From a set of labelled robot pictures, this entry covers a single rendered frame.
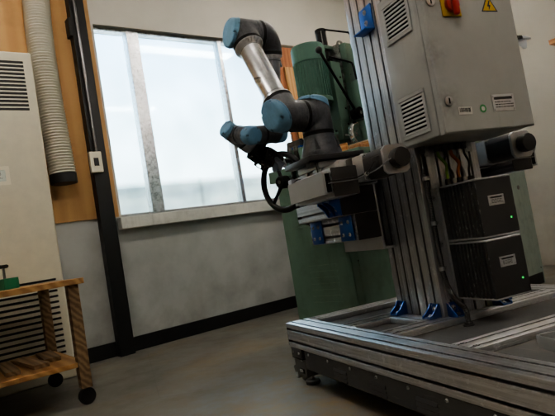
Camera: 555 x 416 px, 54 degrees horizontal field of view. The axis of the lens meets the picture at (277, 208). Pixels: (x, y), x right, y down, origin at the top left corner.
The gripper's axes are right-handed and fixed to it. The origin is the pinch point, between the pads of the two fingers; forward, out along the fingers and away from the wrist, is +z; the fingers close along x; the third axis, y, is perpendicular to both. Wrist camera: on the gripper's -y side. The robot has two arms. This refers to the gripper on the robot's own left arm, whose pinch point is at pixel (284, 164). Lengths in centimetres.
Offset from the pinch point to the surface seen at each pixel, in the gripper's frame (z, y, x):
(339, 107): 27, -50, -1
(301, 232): 36.0, 14.5, -18.9
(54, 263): -36, 49, -129
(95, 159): -33, -23, -142
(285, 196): 26.2, -2.7, -26.0
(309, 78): 6, -55, -4
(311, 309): 56, 48, -21
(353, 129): 34, -39, 5
